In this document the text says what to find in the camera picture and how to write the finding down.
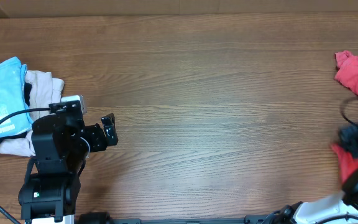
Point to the red t-shirt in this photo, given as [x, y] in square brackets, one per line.
[347, 76]

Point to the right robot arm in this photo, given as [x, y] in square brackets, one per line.
[341, 207]

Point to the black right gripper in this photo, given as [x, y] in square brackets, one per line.
[345, 133]

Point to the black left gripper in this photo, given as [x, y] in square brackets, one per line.
[94, 131]

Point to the light blue folded t-shirt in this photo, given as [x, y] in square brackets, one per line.
[12, 81]

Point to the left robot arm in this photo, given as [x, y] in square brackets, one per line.
[62, 142]

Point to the dark navy folded garment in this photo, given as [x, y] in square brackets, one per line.
[27, 89]

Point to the beige folded garment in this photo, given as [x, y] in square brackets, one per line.
[45, 90]

